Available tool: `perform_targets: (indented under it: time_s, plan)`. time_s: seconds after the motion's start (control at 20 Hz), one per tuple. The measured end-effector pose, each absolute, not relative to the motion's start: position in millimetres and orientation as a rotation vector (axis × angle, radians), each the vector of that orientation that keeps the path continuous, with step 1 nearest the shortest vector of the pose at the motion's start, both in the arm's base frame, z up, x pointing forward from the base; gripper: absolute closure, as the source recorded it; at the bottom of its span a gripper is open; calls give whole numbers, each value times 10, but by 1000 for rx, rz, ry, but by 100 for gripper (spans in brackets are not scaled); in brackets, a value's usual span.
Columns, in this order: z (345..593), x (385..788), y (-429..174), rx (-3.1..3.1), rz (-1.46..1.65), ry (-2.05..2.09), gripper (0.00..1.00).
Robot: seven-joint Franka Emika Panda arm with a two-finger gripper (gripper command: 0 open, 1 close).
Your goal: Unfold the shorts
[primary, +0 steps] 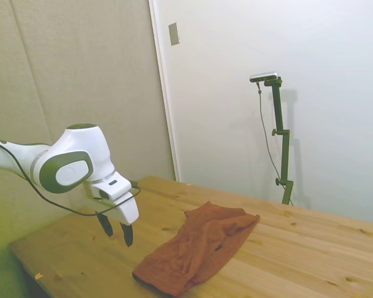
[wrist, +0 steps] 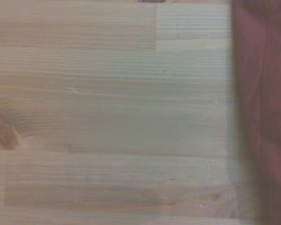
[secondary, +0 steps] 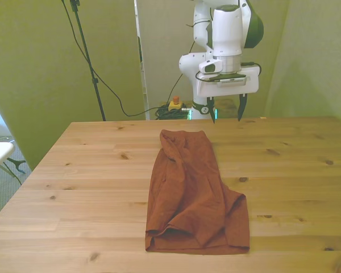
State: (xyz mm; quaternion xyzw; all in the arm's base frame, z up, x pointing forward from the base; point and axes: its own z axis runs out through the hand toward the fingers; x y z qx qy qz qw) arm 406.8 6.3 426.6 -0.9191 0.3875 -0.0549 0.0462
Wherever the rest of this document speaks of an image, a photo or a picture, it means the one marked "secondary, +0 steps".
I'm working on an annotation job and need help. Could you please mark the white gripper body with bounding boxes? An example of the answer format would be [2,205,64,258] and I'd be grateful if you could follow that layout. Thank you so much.
[195,65,260,97]

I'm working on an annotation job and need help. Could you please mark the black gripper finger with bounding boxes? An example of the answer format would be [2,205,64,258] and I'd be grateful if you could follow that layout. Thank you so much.
[237,93,247,122]
[207,96,217,125]

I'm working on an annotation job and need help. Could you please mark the rust brown shorts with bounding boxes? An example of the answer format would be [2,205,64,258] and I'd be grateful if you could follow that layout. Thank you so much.
[144,129,251,255]

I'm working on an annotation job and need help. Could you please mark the yellow emergency stop button box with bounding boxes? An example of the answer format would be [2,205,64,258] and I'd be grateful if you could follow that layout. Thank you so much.
[168,96,186,112]

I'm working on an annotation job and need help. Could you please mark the black tripod pole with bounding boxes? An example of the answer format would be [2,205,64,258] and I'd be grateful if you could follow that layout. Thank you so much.
[69,0,107,122]

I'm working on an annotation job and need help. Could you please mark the black stand foot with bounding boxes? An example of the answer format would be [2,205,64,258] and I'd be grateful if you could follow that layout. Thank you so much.
[0,158,28,185]

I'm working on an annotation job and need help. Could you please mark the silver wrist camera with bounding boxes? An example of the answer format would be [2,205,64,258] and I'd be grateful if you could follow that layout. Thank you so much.
[215,73,247,85]

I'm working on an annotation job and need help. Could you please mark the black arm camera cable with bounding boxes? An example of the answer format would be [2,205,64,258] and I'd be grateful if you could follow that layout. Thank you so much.
[170,19,262,100]

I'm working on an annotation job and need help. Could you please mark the black coiled cable bundle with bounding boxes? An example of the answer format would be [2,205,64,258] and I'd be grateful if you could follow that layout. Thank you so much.
[155,104,193,120]

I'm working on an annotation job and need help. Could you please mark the black tripod cable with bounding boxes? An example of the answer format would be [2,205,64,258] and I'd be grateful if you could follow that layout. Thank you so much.
[61,0,163,117]

